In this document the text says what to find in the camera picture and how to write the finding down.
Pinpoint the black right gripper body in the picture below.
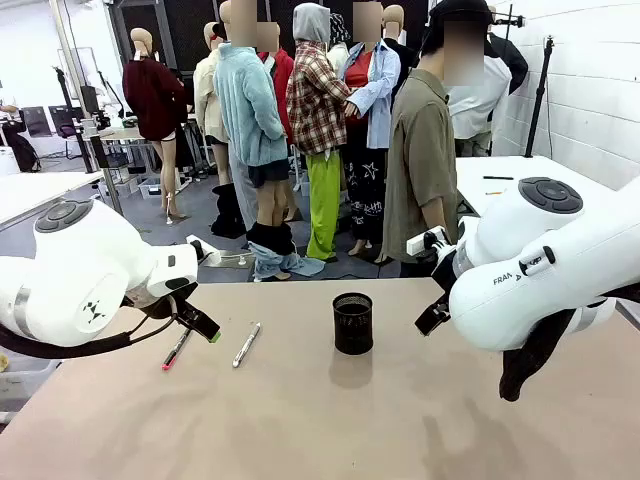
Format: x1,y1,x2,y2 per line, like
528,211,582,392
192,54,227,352
428,244,460,307

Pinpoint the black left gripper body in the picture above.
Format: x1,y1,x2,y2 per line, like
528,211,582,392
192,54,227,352
122,287,194,324

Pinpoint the person's right forearm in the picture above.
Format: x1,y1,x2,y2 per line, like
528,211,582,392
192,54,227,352
422,202,448,236

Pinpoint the silver pen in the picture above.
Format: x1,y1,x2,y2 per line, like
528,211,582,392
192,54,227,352
231,322,263,369

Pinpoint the black mesh pen holder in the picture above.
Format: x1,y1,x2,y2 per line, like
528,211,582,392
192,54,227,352
332,292,375,356

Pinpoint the blue jeans pile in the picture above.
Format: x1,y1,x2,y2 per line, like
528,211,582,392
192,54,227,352
248,249,326,282

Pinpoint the black clothes pile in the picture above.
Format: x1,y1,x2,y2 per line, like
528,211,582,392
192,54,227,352
210,182,247,239

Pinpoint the person in olive shirt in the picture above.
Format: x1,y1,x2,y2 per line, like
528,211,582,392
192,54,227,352
380,0,494,279

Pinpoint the large white table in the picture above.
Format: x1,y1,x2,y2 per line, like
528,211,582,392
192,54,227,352
453,155,640,221

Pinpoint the white side table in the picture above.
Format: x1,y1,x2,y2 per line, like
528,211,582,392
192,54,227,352
0,170,126,231

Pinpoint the mannequin in white shirt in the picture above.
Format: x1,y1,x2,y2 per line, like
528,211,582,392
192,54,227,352
446,47,515,157

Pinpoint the figure in blue shirt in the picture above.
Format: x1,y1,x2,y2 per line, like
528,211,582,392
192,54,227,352
343,1,402,266

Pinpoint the black tripod stand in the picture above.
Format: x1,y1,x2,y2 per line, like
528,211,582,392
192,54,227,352
522,33,559,160

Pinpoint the black computer monitor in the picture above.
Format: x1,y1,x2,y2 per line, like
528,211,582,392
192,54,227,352
48,104,77,139
21,105,54,139

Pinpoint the mannequin in maroon sweater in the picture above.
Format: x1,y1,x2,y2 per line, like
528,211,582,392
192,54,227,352
121,27,189,225

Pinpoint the mannequin in cream jacket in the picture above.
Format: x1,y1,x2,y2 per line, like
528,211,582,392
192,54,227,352
192,21,232,187

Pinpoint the mannequin in plaid shirt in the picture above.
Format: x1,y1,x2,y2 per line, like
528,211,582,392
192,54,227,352
285,2,352,262

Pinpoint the mannequin in dark coat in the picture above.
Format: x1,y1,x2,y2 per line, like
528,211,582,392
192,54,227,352
382,3,419,109

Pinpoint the mannequin in light blue fleece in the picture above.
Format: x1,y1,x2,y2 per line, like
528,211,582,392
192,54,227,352
212,0,292,281

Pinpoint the mannequin in black jacket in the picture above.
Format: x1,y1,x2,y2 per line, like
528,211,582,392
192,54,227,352
487,4,530,97

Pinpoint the mannequin in red jacket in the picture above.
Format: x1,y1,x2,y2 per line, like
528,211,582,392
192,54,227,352
255,22,297,151

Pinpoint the thin black light stand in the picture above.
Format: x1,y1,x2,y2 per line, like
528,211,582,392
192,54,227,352
491,3,529,31

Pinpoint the mannequin in patterned hood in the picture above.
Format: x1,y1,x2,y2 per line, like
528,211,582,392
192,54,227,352
327,12,352,76

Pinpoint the black cap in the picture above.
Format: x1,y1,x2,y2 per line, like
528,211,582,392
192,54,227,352
428,0,494,26

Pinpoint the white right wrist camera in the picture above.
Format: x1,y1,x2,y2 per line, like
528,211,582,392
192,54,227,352
405,225,447,257

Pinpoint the black left arm cable sleeve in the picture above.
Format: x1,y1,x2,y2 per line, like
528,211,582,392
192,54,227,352
0,294,181,360

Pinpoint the black arm cable sleeve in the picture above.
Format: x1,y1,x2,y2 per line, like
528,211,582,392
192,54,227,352
0,294,181,360
498,294,640,403

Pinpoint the black right arm cable sleeve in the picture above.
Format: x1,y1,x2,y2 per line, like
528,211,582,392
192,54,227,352
498,294,640,403

